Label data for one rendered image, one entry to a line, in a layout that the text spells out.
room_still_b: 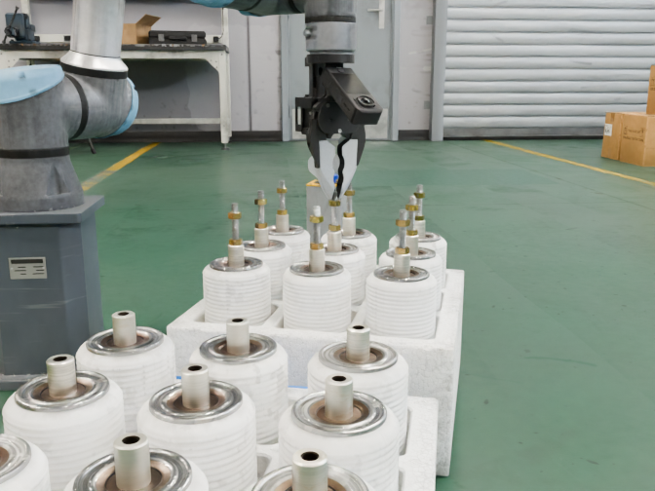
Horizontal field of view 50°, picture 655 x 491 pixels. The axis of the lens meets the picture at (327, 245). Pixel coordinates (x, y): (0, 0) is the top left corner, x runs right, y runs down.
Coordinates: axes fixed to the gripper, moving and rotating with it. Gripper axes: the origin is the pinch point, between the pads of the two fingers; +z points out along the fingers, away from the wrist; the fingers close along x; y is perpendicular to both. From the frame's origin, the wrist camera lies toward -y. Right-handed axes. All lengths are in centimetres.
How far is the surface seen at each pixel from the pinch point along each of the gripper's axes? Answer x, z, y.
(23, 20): 1, -57, 457
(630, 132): -322, 16, 212
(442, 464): -1.6, 32.6, -26.2
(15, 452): 49, 9, -43
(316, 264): 8.2, 8.3, -9.3
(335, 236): 0.3, 6.9, -0.3
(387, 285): 2.4, 9.8, -18.4
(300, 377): 12.9, 22.2, -14.0
